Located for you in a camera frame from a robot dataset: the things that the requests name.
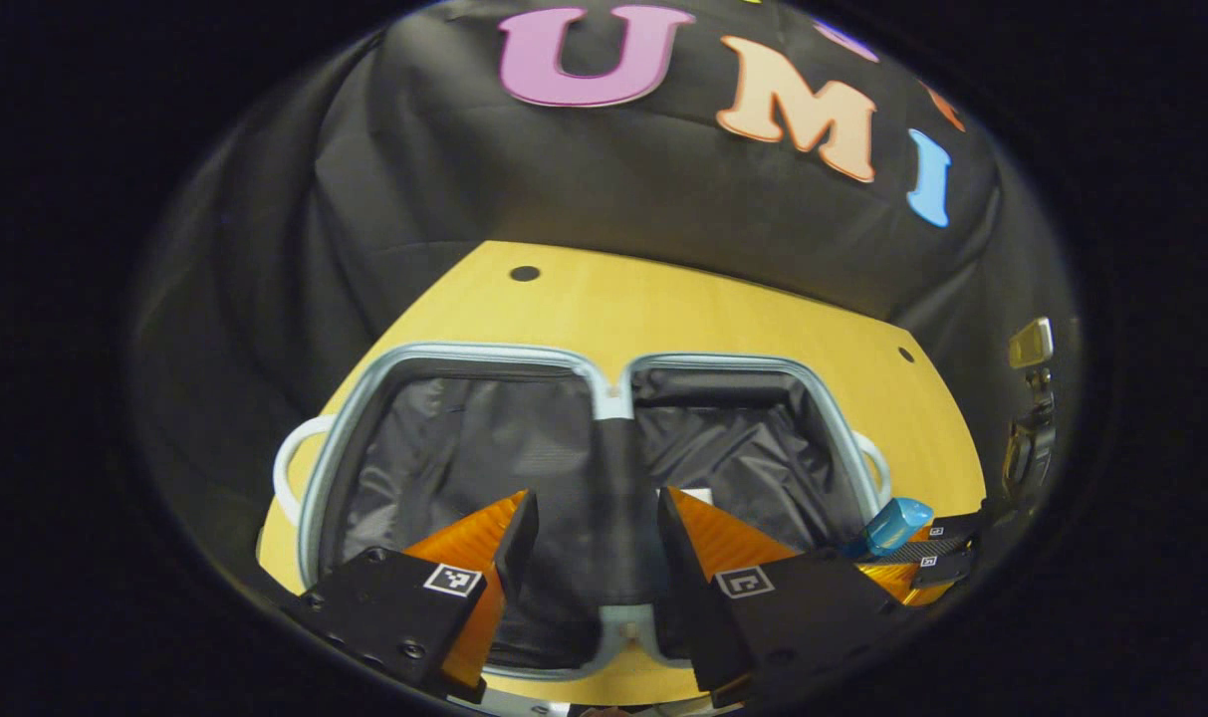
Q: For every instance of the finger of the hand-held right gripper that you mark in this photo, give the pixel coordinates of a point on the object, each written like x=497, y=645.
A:
x=947, y=533
x=902, y=583

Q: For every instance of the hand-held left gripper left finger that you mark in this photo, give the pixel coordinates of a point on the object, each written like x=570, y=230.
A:
x=519, y=543

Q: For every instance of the blue skincare bottle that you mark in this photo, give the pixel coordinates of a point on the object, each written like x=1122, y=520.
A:
x=897, y=523

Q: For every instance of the small pale blue suitcase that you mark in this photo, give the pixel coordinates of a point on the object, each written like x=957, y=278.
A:
x=484, y=438

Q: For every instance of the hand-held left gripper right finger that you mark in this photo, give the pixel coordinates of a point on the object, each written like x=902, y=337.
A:
x=678, y=558

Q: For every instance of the black backdrop cloth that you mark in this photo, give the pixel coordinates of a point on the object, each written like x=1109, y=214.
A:
x=613, y=179

